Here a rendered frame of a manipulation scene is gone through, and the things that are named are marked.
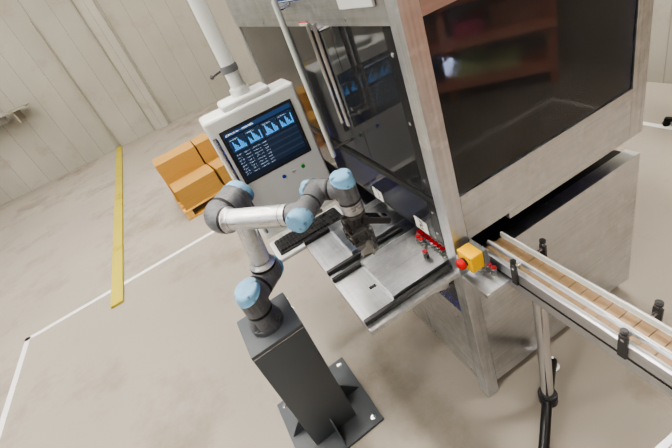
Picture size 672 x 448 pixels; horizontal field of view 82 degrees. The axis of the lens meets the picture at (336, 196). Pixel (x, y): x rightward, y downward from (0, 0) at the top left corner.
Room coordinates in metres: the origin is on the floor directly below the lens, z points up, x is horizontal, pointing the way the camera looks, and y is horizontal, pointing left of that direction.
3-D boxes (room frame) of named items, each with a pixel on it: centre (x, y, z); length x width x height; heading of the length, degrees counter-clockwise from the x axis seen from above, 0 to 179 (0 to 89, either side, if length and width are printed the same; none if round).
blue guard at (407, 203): (2.02, -0.07, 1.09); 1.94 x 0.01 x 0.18; 14
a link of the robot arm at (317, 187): (1.12, 0.06, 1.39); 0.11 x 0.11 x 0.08; 57
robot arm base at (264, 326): (1.26, 0.49, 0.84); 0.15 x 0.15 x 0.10
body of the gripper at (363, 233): (1.07, -0.03, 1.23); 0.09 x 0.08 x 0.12; 105
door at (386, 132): (1.29, -0.26, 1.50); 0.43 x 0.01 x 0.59; 14
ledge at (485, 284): (0.97, -0.41, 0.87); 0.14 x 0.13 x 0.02; 104
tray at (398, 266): (1.18, -0.19, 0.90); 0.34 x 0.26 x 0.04; 104
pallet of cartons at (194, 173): (4.66, 1.35, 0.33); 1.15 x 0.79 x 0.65; 107
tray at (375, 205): (1.51, -0.10, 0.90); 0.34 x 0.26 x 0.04; 104
